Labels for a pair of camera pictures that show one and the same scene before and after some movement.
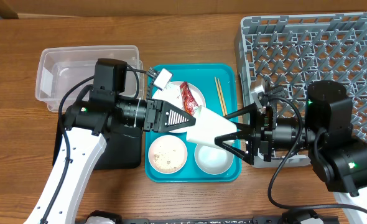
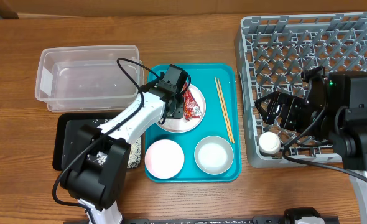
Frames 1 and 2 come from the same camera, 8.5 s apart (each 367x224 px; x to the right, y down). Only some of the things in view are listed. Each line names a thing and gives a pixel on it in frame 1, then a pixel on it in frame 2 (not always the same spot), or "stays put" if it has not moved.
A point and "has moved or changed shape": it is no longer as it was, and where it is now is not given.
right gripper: x=259 y=120 → x=290 y=103
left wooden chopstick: x=223 y=110 stays put
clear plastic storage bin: x=59 y=68 stays put
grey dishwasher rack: x=280 y=55 stays put
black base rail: x=222 y=221 stays put
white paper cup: x=208 y=126 has moved or changed shape
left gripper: x=162 y=123 → x=179 y=110
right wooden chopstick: x=222 y=96 stays put
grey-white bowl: x=213 y=161 stays put
